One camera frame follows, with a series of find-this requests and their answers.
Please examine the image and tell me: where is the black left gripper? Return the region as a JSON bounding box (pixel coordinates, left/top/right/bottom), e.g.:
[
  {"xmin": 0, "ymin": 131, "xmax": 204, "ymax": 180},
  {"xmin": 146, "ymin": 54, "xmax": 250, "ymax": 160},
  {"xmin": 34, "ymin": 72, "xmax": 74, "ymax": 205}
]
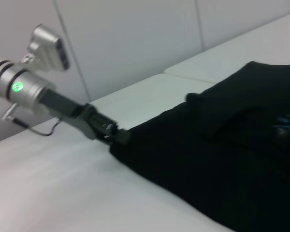
[{"xmin": 40, "ymin": 88, "xmax": 131, "ymax": 146}]

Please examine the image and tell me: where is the black shirt with FREE print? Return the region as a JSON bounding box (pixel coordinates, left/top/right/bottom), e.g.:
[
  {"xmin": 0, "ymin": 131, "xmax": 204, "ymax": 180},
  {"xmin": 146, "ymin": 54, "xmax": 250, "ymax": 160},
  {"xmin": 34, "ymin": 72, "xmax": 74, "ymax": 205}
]
[{"xmin": 108, "ymin": 60, "xmax": 290, "ymax": 232}]

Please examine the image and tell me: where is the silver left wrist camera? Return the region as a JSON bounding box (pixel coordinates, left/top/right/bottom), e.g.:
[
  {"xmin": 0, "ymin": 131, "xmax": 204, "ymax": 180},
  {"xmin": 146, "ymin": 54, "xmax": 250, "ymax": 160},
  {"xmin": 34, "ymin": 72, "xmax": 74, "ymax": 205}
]
[{"xmin": 21, "ymin": 23, "xmax": 70, "ymax": 73}]

